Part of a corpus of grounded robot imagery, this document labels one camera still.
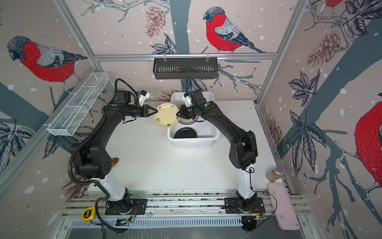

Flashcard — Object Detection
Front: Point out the yellow tape measure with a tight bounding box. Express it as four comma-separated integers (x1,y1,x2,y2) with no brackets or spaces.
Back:
81,206,96,222

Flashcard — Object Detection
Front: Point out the glass jar with lid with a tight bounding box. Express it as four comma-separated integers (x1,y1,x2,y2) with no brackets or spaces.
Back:
266,167,284,183

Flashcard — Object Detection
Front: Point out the yellow round plate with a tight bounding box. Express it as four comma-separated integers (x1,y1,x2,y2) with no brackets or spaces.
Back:
154,103,179,128

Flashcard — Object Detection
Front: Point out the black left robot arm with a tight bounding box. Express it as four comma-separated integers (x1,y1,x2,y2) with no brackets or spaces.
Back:
68,90,152,210

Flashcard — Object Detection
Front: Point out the black round plate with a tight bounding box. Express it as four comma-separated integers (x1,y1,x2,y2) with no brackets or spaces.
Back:
174,127,198,139

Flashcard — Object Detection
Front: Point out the orange sunburst plate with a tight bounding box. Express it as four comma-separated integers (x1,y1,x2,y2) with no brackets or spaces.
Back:
179,118,196,125

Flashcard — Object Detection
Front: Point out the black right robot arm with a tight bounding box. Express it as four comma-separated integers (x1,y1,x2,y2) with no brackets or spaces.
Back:
177,90,258,212

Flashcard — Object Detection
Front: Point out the black hanging wire basket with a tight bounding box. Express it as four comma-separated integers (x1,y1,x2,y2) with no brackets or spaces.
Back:
153,57,218,80

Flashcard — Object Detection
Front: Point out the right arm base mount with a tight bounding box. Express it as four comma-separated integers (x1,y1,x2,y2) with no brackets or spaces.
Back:
222,191,265,214

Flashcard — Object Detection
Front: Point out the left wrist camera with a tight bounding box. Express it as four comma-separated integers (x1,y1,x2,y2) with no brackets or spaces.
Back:
138,90,151,107

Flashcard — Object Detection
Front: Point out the small plush toy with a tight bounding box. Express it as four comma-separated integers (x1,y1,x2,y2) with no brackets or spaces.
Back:
112,157,119,165

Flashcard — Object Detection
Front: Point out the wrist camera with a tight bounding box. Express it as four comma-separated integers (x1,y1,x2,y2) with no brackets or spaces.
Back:
182,93,193,107
138,90,151,107

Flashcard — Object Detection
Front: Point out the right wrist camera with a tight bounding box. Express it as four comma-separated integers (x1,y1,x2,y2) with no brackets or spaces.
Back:
182,93,193,107

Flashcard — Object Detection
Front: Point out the black corrugated cable conduit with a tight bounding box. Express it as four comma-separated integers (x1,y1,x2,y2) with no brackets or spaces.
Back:
68,78,139,234

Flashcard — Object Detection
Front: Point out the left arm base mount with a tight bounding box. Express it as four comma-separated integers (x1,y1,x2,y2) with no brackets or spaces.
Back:
105,190,148,216

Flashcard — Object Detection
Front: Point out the pink flat case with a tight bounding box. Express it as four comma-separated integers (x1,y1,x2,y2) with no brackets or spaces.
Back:
267,183,300,231

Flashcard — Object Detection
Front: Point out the white plastic bin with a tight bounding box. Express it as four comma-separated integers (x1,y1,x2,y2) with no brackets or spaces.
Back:
167,91,221,148

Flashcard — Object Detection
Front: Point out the white wire mesh shelf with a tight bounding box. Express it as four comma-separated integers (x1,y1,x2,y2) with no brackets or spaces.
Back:
47,73,109,136

